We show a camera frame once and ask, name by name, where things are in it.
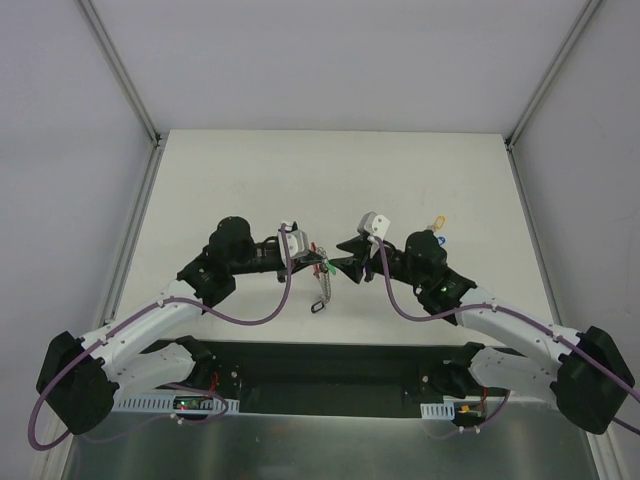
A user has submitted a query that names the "right aluminium frame post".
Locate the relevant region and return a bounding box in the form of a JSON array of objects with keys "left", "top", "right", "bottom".
[{"left": 505, "top": 0, "right": 606, "bottom": 151}]

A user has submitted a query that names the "left white cable duct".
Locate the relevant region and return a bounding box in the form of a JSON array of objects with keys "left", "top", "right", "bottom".
[{"left": 113, "top": 393, "right": 240, "bottom": 415}]

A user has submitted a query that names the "red handled metal keyring holder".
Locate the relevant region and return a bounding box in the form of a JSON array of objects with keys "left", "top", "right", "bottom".
[{"left": 310, "top": 242, "right": 332, "bottom": 314}]

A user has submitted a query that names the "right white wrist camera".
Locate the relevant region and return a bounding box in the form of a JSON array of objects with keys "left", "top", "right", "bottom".
[{"left": 357, "top": 211, "right": 391, "bottom": 257}]

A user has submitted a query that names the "left aluminium frame post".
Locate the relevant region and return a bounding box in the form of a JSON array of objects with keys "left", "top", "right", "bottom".
[{"left": 74, "top": 0, "right": 162, "bottom": 147}]

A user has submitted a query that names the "aluminium frame post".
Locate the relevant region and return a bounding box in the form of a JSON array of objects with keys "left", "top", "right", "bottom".
[
  {"left": 505, "top": 0, "right": 606, "bottom": 151},
  {"left": 74, "top": 0, "right": 162, "bottom": 147}
]

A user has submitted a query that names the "yellow tagged key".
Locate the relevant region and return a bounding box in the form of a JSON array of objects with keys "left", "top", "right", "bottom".
[{"left": 427, "top": 215, "right": 446, "bottom": 232}]

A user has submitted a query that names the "right white cable duct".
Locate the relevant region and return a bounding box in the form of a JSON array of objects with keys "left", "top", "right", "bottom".
[{"left": 420, "top": 401, "right": 456, "bottom": 421}]

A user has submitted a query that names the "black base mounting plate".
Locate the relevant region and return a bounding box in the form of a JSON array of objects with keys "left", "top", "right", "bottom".
[{"left": 134, "top": 337, "right": 506, "bottom": 416}]

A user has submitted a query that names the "white cable duct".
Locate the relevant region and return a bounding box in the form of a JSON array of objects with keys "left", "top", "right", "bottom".
[
  {"left": 420, "top": 401, "right": 456, "bottom": 421},
  {"left": 113, "top": 393, "right": 240, "bottom": 415}
]

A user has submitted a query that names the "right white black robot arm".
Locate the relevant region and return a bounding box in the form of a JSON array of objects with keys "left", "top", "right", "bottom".
[{"left": 331, "top": 230, "right": 639, "bottom": 434}]

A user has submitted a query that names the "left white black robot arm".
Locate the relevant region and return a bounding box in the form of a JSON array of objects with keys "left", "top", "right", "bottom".
[{"left": 28, "top": 216, "right": 323, "bottom": 436}]

